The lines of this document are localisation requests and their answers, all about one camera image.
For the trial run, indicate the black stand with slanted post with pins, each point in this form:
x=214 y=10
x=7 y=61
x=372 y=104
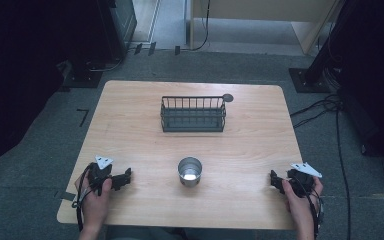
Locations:
x=313 y=78

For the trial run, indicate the person's left hand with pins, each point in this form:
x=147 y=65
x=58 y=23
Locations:
x=95 y=206

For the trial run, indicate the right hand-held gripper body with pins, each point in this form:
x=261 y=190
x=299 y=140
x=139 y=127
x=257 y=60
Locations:
x=301 y=180

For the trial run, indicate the light wooden desk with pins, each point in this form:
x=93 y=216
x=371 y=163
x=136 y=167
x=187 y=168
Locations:
x=263 y=10

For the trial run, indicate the black stand with square base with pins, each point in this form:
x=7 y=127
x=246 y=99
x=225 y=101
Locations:
x=83 y=75

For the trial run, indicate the dark tape patch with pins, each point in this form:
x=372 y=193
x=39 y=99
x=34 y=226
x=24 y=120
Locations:
x=68 y=196

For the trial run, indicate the black angled floor tape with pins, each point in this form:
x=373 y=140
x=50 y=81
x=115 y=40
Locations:
x=84 y=115

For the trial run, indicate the short black floor tape strip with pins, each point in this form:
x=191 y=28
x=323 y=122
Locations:
x=177 y=50
x=152 y=48
x=138 y=48

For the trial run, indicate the black cabinet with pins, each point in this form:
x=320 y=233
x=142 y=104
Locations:
x=120 y=23

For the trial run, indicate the person's right hand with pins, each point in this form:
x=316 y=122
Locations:
x=300 y=210

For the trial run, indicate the silver metal cup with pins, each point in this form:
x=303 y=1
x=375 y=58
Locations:
x=190 y=171

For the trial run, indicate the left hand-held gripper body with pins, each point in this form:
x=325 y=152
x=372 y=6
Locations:
x=100 y=170

